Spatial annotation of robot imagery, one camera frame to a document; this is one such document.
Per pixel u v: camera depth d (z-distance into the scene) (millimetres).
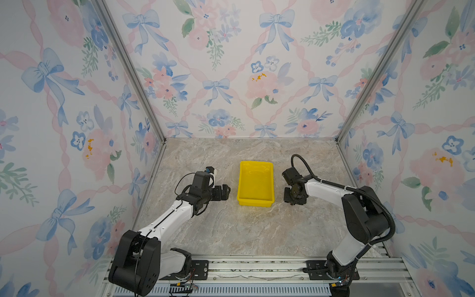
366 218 470
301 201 841
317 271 732
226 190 781
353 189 511
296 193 706
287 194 843
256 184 1001
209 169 778
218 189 769
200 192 672
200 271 735
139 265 400
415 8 688
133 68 867
